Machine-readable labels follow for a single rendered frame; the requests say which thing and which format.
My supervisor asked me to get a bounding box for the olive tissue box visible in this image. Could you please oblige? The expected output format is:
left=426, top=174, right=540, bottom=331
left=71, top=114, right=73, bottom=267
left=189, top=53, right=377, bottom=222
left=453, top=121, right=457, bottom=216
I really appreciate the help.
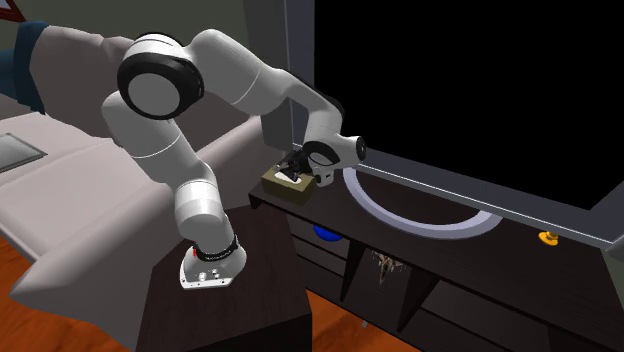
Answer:
left=260, top=162, right=318, bottom=206

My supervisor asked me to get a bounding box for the blue bowl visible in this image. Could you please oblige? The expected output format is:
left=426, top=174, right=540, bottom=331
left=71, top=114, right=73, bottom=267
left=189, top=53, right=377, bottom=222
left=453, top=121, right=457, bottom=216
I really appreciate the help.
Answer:
left=312, top=224, right=344, bottom=243

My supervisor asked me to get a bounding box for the small pale spiky figure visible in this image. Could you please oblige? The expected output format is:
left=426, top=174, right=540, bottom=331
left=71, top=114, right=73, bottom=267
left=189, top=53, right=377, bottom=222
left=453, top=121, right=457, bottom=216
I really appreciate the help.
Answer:
left=370, top=250, right=405, bottom=284

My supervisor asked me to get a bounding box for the dark robot stand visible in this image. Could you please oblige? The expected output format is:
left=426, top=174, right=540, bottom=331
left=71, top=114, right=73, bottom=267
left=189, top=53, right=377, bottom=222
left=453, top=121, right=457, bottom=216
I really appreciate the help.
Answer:
left=135, top=204, right=313, bottom=352

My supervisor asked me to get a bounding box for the large black television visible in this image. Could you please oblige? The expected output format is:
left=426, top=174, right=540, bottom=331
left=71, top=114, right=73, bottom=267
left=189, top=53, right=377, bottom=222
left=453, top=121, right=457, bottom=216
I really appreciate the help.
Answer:
left=284, top=0, right=624, bottom=252

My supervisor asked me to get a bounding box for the grey sofa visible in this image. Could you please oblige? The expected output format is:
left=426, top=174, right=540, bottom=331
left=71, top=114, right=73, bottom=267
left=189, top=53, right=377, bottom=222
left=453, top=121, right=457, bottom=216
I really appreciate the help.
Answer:
left=0, top=24, right=295, bottom=351

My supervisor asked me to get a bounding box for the dark wooden television cabinet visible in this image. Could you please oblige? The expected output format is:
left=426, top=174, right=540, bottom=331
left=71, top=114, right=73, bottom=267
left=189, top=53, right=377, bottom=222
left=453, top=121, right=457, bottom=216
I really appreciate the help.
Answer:
left=247, top=168, right=624, bottom=352

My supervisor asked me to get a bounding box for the flat grey tablet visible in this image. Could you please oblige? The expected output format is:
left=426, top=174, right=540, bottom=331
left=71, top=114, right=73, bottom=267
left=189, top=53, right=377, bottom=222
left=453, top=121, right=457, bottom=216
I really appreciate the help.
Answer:
left=0, top=132, right=49, bottom=175

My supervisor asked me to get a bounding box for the dark blue cushion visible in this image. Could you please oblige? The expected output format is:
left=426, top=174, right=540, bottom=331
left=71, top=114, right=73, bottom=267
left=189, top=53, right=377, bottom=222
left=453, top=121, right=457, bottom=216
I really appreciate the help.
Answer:
left=0, top=20, right=51, bottom=116

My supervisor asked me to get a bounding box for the pale grey flat ring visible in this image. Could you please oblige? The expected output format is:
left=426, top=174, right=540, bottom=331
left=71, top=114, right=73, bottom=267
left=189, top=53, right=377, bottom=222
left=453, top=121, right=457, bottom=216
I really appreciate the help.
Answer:
left=342, top=166, right=504, bottom=241

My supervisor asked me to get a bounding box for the red-framed wall picture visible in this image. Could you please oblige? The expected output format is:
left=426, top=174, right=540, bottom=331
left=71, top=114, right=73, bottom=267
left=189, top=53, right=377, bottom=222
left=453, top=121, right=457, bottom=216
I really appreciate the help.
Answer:
left=0, top=0, right=27, bottom=24

